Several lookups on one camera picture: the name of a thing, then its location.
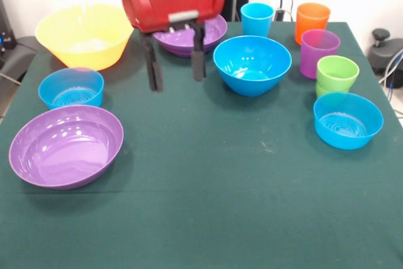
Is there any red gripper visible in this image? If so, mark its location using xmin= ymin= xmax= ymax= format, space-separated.
xmin=120 ymin=0 xmax=226 ymax=93

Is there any purple plastic bowl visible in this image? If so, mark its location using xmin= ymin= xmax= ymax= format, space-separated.
xmin=152 ymin=13 xmax=228 ymax=58
xmin=8 ymin=105 xmax=125 ymax=191

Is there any large blue plastic bowl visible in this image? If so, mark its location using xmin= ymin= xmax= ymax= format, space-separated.
xmin=213 ymin=35 xmax=293 ymax=98

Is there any yellow plastic bowl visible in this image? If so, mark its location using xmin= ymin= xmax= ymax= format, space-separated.
xmin=34 ymin=3 xmax=136 ymax=72

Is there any blue plastic cup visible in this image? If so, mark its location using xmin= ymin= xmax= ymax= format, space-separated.
xmin=240 ymin=2 xmax=275 ymax=38

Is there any small blue plastic bowl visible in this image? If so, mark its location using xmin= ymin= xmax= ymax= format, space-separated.
xmin=313 ymin=92 xmax=385 ymax=151
xmin=38 ymin=67 xmax=105 ymax=110

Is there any dark green table cloth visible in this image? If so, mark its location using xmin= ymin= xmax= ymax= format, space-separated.
xmin=0 ymin=20 xmax=403 ymax=269

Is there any purple plastic cup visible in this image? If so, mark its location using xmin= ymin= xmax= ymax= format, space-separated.
xmin=299 ymin=28 xmax=341 ymax=80

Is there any orange plastic cup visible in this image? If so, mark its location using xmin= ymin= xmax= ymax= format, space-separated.
xmin=294 ymin=2 xmax=331 ymax=46

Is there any green plastic cup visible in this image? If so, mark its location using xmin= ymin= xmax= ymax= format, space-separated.
xmin=316 ymin=55 xmax=360 ymax=94
xmin=315 ymin=82 xmax=332 ymax=99

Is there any black equipment box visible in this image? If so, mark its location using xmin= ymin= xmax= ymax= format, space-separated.
xmin=0 ymin=0 xmax=42 ymax=83

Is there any black clamp with knob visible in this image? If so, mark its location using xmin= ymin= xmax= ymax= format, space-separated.
xmin=366 ymin=28 xmax=403 ymax=71

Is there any grey blue cable bundle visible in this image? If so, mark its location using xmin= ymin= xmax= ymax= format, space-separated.
xmin=378 ymin=47 xmax=403 ymax=118

